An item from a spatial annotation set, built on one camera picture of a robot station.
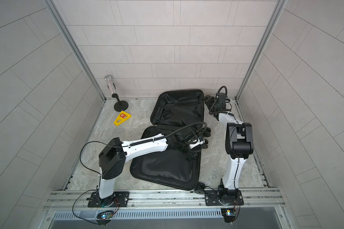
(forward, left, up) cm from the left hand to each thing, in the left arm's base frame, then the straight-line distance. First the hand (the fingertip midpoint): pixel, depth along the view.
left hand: (197, 153), depth 80 cm
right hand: (+37, -8, +8) cm, 39 cm away
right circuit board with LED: (-27, -14, -7) cm, 32 cm away
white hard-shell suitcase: (+33, +15, -2) cm, 36 cm away
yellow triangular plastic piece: (+31, +52, -7) cm, 61 cm away
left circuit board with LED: (-29, +45, -5) cm, 53 cm away
